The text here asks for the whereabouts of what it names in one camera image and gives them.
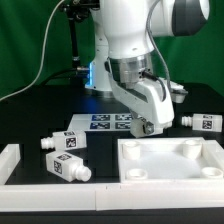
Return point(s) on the black camera stand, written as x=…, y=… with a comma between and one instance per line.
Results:
x=77, y=11

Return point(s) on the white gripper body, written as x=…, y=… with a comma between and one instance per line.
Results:
x=134, y=85

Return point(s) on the white marker sheet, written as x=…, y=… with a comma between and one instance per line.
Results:
x=101, y=122

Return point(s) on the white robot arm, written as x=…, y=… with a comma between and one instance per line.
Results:
x=125, y=29

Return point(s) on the white U-shaped fence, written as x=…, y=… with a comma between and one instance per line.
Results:
x=154, y=194

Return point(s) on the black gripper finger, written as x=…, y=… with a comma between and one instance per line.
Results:
x=148, y=127

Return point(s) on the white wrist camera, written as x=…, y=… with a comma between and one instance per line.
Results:
x=177, y=93

